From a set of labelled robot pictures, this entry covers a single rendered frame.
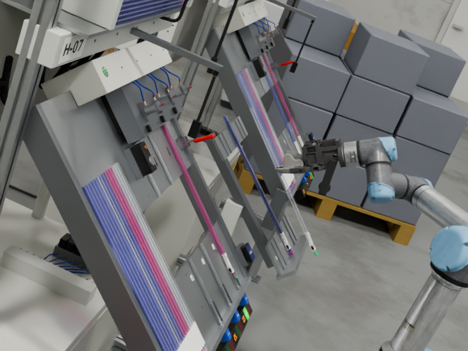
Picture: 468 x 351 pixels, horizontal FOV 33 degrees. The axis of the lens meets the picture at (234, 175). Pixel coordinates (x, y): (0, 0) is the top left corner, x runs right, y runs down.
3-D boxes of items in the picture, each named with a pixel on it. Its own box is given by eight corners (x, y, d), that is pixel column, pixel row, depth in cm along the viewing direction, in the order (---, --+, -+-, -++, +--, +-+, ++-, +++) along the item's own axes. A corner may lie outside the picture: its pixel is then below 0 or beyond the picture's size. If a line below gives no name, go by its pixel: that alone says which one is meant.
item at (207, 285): (236, 280, 236) (246, 276, 235) (170, 400, 175) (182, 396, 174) (209, 223, 233) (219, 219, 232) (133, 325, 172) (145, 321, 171)
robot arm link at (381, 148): (395, 158, 229) (393, 131, 232) (357, 163, 232) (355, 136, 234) (398, 166, 236) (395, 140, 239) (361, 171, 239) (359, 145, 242)
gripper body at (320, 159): (303, 141, 244) (342, 136, 240) (308, 168, 246) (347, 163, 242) (299, 147, 236) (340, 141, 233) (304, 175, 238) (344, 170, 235)
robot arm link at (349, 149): (361, 161, 241) (359, 169, 234) (346, 164, 242) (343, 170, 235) (357, 138, 239) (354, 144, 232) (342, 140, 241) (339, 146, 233)
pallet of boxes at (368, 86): (379, 196, 594) (450, 47, 553) (407, 246, 520) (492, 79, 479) (228, 145, 572) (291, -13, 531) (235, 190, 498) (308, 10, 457)
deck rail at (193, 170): (231, 283, 239) (250, 277, 237) (230, 286, 237) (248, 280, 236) (129, 65, 227) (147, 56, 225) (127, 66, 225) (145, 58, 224)
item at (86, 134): (176, 170, 231) (191, 164, 229) (87, 255, 169) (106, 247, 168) (127, 66, 225) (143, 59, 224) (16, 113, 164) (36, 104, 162)
